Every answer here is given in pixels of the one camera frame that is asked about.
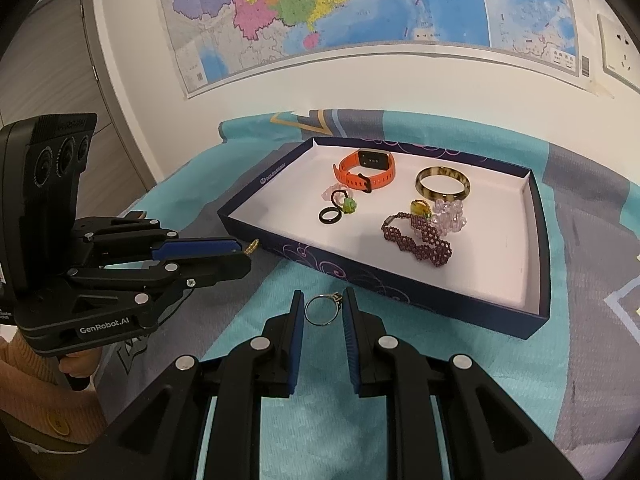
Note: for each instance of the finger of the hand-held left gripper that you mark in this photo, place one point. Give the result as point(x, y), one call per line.
point(200, 247)
point(220, 266)

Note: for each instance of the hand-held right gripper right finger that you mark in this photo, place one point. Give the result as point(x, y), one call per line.
point(350, 340)

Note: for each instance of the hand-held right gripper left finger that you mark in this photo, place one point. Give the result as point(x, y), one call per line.
point(297, 340)

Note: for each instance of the small gold charm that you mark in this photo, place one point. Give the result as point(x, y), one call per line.
point(251, 246)

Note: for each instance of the dark blue cardboard box tray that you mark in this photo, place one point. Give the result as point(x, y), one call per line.
point(280, 200)

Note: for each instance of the person's left forearm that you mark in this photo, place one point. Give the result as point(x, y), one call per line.
point(30, 390)

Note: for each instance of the person's left hand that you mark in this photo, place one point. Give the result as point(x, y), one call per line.
point(82, 362)

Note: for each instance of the orange smartwatch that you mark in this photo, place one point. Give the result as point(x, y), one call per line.
point(350, 165)

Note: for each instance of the tortoiseshell bangle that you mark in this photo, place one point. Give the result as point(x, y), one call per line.
point(420, 187)

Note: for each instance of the grey door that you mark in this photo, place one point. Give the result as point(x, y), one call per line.
point(50, 60)

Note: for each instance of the printed blanket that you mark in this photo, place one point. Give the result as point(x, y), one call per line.
point(575, 360)

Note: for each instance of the colourful wall map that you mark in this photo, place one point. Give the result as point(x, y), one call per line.
point(300, 0)

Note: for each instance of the white wall socket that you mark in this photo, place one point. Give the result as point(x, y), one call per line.
point(617, 45)

